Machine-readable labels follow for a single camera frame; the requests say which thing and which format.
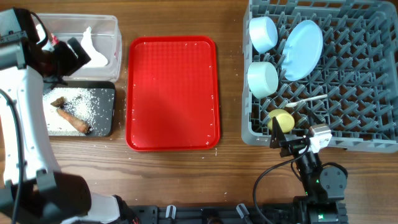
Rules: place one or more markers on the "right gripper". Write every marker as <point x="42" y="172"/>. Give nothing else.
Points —
<point x="278" y="139"/>

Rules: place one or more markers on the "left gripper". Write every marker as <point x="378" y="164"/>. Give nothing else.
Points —
<point x="72" y="63"/>

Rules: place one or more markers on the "yellow plastic cup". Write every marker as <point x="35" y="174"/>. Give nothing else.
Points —
<point x="285" y="120"/>

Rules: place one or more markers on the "red snack wrapper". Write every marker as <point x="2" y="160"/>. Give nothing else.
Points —
<point x="54" y="40"/>

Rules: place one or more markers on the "white plastic spoon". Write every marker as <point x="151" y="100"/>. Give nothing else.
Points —
<point x="294" y="104"/>

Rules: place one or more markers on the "white napkin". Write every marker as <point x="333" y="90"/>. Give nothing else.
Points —
<point x="97" y="59"/>

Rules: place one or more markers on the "brown food scrap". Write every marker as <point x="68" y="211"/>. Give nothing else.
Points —
<point x="59" y="102"/>

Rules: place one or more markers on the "pile of white rice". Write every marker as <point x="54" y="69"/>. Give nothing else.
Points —
<point x="84" y="105"/>

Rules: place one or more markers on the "green bowl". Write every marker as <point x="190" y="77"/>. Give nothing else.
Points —
<point x="263" y="79"/>

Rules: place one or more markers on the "orange carrot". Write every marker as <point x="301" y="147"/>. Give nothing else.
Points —
<point x="80" y="125"/>

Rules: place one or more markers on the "large light blue plate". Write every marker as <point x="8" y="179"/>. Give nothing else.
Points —
<point x="302" y="50"/>

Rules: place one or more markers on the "small light blue bowl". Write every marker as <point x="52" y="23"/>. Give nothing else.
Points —
<point x="263" y="34"/>

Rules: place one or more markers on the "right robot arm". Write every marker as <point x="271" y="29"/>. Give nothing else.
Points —
<point x="324" y="183"/>

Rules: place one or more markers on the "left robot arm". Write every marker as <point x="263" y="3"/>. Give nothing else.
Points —
<point x="36" y="190"/>

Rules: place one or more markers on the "clear plastic waste bin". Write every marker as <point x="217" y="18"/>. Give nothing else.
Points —
<point x="105" y="36"/>

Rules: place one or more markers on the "black waste tray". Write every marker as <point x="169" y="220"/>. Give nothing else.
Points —
<point x="99" y="109"/>

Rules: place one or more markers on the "grey dishwasher rack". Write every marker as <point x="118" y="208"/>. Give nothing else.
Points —
<point x="357" y="70"/>

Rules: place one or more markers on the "red serving tray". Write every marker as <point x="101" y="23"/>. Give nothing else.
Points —
<point x="172" y="94"/>

